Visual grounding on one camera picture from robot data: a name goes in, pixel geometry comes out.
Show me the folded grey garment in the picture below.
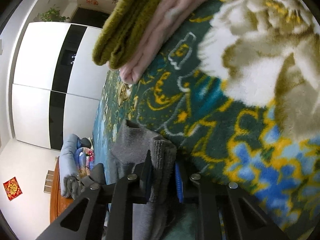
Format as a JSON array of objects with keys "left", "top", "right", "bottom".
[{"left": 61, "top": 176, "right": 84, "bottom": 200}]

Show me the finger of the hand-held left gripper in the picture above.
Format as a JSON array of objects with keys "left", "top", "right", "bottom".
[{"left": 89, "top": 163, "right": 107, "bottom": 184}]

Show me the red square wall decoration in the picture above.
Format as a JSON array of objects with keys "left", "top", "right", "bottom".
[{"left": 3, "top": 177, "right": 23, "bottom": 201}]

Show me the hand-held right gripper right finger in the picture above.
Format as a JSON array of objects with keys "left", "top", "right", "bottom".
[{"left": 174, "top": 161, "right": 290, "bottom": 240}]

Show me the folded pink garment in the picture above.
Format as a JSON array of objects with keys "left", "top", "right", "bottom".
[{"left": 119, "top": 0, "right": 227, "bottom": 84}]

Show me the blue floral blanket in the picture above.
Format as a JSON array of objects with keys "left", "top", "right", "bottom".
[{"left": 91, "top": 0, "right": 320, "bottom": 240}]

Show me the colourful printed quilt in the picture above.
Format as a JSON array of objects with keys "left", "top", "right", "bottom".
[{"left": 75, "top": 147, "right": 97, "bottom": 178}]

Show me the white wall fixture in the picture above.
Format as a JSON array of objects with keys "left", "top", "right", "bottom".
[{"left": 44, "top": 170, "right": 55, "bottom": 193}]

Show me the grey knit sweater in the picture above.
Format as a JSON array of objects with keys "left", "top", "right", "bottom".
[{"left": 105, "top": 119, "right": 200, "bottom": 240}]

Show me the folded olive green garment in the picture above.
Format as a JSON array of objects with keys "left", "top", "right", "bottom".
[{"left": 92, "top": 0, "right": 175, "bottom": 70}]

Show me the white and black wardrobe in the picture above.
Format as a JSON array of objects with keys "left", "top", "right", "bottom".
[{"left": 11, "top": 21, "right": 110, "bottom": 152}]

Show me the green potted plant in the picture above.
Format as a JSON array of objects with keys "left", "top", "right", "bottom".
[{"left": 34, "top": 7, "right": 70, "bottom": 23}]

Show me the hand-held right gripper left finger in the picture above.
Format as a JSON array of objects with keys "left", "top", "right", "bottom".
[{"left": 37, "top": 150, "right": 153, "bottom": 240}]

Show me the light blue bedding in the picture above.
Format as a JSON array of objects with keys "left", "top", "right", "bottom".
[{"left": 60, "top": 134, "right": 83, "bottom": 198}]

